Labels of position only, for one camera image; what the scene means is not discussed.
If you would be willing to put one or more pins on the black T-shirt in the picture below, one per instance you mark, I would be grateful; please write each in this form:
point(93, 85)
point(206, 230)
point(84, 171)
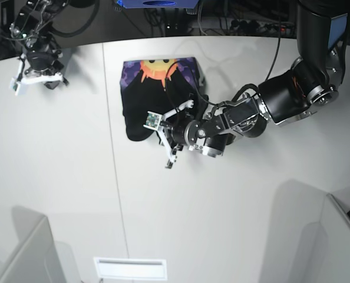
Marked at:
point(158, 86)

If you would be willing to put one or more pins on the grey right partition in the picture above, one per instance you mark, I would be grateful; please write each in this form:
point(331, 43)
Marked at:
point(323, 253)

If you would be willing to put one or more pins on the grey partition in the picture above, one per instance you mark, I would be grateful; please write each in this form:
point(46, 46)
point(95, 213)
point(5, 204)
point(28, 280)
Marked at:
point(28, 250)
point(323, 253)

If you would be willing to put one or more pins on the white slotted tray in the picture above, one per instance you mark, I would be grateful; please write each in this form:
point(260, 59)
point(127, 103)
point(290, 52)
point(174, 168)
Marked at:
point(131, 269)

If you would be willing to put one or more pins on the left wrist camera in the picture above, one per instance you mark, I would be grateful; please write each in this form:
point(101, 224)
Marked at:
point(153, 121)

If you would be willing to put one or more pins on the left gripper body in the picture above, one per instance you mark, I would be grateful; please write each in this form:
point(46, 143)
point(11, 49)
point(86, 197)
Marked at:
point(171, 131)

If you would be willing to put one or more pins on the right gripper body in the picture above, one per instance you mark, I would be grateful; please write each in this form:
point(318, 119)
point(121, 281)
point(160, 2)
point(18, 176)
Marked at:
point(41, 67)

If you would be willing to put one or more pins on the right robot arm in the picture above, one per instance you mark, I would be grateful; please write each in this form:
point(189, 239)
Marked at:
point(33, 28)

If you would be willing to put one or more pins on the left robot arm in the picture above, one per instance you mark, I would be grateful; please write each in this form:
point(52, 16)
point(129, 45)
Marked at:
point(311, 82)

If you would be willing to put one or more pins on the blue box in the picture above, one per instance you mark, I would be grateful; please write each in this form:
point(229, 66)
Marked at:
point(136, 4)

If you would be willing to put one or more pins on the grey left partition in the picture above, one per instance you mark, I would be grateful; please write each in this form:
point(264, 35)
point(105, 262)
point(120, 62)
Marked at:
point(28, 250)

